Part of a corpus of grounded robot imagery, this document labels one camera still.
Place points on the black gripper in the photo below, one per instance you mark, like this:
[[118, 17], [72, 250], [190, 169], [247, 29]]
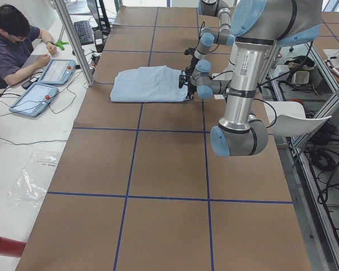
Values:
[[186, 82], [192, 62]]

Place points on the light blue button-up shirt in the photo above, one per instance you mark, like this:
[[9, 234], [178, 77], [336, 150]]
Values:
[[148, 84]]

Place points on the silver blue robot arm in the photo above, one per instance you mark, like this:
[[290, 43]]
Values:
[[252, 28], [207, 37]]

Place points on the white plastic chair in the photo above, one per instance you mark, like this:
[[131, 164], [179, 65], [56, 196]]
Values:
[[288, 119]]

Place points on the black computer keyboard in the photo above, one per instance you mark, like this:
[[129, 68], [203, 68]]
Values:
[[84, 32]]

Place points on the green plastic clamp tool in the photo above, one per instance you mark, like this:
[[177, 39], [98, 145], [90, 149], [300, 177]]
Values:
[[60, 44]]

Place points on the blue teach pendant tablet upper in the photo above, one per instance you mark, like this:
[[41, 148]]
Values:
[[57, 72]]

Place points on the blue teach pendant tablet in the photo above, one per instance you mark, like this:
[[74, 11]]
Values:
[[34, 100], [57, 72]]

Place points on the blue teach pendant tablet lower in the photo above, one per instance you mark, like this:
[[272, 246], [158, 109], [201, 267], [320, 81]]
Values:
[[34, 100]]

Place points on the seated person dark shirt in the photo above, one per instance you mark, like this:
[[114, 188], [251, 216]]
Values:
[[16, 37]]

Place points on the clear plastic zip bag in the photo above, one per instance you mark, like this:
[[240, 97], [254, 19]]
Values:
[[29, 190]]

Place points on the red cylinder object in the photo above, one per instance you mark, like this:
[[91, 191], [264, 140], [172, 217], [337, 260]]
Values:
[[11, 248]]

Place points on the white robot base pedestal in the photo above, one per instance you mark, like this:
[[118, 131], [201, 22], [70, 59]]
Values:
[[225, 78]]

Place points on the grey aluminium frame post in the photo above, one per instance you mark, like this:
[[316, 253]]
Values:
[[65, 18]]

